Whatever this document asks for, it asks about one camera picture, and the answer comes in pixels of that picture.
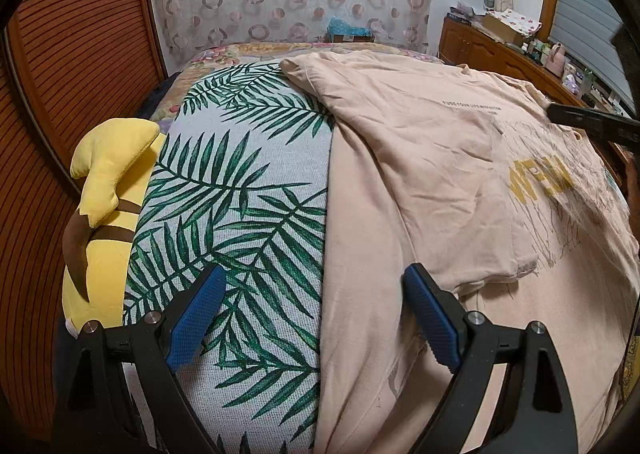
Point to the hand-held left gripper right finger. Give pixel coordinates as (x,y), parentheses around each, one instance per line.
(430,319)

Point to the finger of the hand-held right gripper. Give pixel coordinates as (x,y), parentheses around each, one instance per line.
(600,121)
(629,64)

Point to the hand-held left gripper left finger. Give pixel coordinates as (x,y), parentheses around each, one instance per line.
(197,319)

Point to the beige t-shirt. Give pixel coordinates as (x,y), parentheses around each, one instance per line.
(425,159)

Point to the clutter of small bottles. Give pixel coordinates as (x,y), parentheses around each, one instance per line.
(580,79)

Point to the pink bag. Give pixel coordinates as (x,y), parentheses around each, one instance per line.
(556,59)

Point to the floral printed box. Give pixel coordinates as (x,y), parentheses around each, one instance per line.
(515,21)

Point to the palm leaf print blanket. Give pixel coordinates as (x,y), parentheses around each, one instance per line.
(240,184)

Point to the wooden cabinet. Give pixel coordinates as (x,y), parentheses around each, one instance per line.
(470,46)

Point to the stack of books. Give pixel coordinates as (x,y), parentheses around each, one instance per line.
(462,13)

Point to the yellow plush toy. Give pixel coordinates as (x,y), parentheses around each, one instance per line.
(107,149)

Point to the floral bedsheet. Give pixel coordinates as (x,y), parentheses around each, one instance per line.
(225,51)

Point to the teal bag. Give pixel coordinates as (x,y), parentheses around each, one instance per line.
(345,28)

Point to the wooden slatted wardrobe door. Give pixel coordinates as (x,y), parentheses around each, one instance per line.
(75,34)

